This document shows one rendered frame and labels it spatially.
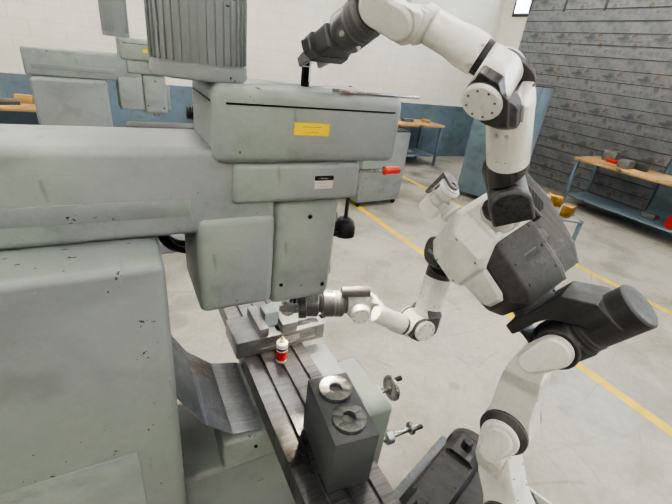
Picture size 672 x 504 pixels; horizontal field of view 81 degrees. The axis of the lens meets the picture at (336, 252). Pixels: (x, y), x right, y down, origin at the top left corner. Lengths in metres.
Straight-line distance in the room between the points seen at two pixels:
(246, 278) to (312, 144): 0.38
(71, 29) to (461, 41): 6.94
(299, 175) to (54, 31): 6.70
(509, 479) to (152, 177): 1.33
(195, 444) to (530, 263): 1.18
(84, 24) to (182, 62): 6.59
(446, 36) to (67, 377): 0.98
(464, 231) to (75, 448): 1.05
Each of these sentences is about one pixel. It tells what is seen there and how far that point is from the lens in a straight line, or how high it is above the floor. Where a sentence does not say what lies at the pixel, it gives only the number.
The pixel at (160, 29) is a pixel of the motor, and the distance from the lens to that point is 0.92.
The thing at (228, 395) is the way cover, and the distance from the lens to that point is 1.45.
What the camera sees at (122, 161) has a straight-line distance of 0.89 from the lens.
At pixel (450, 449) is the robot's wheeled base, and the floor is 0.60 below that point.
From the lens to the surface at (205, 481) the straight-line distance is 1.48.
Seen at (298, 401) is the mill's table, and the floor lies 0.95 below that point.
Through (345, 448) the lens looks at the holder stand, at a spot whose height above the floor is 1.13.
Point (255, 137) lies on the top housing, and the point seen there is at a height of 1.79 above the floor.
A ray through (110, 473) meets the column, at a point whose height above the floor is 1.01.
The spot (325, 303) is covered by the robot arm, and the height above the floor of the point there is 1.26.
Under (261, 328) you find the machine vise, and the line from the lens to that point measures 1.45.
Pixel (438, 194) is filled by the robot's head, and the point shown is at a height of 1.64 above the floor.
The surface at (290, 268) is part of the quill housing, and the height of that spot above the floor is 1.43.
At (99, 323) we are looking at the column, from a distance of 0.91.
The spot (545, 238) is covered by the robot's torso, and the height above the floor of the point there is 1.60.
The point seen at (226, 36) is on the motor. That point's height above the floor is 1.97.
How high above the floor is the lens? 1.97
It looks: 27 degrees down
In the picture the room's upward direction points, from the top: 7 degrees clockwise
